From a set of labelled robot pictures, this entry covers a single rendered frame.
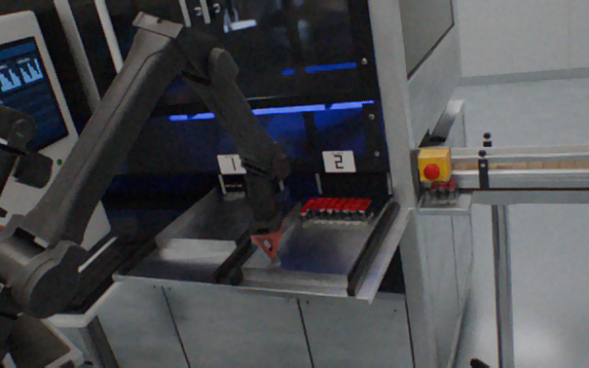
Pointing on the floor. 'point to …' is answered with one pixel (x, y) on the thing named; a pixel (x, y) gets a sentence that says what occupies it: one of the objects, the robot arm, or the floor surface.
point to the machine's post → (403, 172)
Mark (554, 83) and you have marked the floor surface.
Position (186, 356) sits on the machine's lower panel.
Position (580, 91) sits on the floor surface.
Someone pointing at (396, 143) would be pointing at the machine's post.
